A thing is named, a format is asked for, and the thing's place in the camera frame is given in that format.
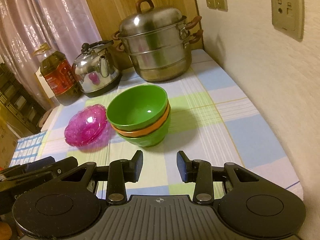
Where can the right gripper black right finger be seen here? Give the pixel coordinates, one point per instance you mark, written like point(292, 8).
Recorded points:
point(199, 172)

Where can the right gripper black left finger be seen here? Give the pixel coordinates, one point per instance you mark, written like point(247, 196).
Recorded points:
point(120, 172)

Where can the orange plastic bowl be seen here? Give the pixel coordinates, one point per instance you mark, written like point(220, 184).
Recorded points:
point(146, 130)

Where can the green plastic bowl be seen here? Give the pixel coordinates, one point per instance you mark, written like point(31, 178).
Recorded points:
point(153, 138)
point(137, 107)

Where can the pink glass plate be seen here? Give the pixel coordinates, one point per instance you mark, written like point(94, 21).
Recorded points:
point(84, 127)

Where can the person's left hand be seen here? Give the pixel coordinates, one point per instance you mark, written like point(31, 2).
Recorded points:
point(5, 231)

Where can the blue white checked cloth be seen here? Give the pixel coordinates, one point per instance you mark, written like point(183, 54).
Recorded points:
point(27, 149)

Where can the stainless steel kettle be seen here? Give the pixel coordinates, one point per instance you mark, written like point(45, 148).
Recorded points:
point(95, 70)

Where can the dark shelf rack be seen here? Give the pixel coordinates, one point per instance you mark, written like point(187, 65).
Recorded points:
point(16, 99)

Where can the large cooking oil bottle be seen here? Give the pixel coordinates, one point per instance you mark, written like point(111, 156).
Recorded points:
point(58, 74)

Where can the stainless steel steamer pot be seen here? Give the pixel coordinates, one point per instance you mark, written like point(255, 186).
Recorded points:
point(157, 40)

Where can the sheer lilac curtain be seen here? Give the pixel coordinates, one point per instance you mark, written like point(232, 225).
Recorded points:
point(26, 24)

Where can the wall socket plate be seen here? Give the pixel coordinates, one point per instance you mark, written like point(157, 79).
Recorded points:
point(288, 17)

